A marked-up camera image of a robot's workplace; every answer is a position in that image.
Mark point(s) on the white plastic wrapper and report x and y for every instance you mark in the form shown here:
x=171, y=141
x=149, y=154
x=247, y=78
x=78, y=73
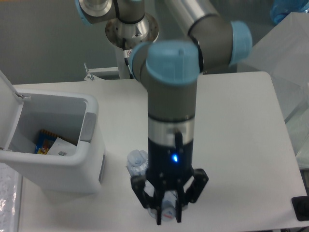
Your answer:
x=62, y=148

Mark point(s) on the blue water jug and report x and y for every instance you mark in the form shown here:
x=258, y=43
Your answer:
x=281, y=8

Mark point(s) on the blue orange snack packet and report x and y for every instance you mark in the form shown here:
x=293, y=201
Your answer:
x=45, y=141

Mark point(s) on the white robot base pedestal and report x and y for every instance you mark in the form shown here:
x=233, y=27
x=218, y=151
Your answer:
x=121, y=71

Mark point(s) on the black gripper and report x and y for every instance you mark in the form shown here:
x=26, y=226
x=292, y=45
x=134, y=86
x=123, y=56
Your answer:
x=169, y=169

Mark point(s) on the translucent plastic box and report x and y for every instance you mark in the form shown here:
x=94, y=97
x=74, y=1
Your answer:
x=284, y=54

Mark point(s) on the clear plastic water bottle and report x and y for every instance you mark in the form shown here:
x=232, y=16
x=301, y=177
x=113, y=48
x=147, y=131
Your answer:
x=137, y=164

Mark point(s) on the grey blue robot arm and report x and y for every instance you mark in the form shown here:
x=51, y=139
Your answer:
x=169, y=70

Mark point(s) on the white trash can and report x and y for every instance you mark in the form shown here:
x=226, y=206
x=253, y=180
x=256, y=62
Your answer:
x=72, y=116

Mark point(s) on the black device at edge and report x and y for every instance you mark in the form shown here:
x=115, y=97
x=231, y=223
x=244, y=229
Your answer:
x=301, y=207

